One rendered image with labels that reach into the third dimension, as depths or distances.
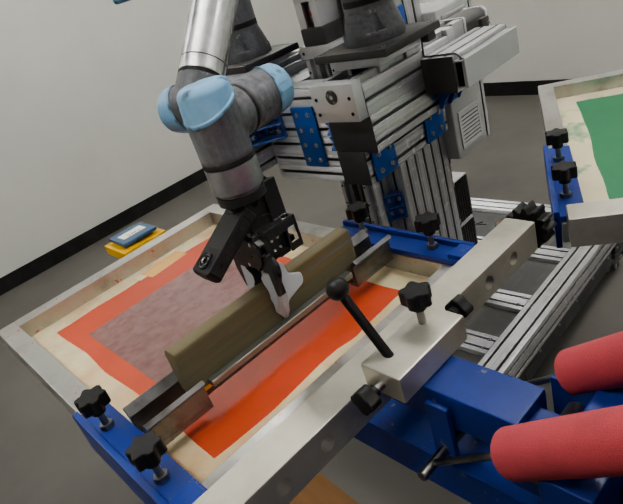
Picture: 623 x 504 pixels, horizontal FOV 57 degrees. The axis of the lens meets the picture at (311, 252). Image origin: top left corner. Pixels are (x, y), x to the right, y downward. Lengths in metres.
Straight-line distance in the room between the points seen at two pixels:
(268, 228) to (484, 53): 0.87
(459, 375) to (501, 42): 1.08
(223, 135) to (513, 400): 0.47
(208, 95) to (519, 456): 0.53
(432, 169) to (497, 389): 1.33
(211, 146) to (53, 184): 3.86
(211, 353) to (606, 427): 0.54
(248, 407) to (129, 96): 4.09
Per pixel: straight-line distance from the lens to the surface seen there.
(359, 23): 1.43
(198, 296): 1.19
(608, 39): 4.67
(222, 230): 0.82
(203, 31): 0.97
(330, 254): 0.94
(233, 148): 0.78
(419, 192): 1.87
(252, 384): 0.90
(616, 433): 0.48
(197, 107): 0.77
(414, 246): 1.02
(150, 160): 4.88
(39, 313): 1.36
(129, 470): 0.79
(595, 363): 0.62
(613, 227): 0.96
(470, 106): 2.00
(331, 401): 0.69
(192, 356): 0.83
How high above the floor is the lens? 1.50
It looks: 27 degrees down
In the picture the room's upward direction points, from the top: 18 degrees counter-clockwise
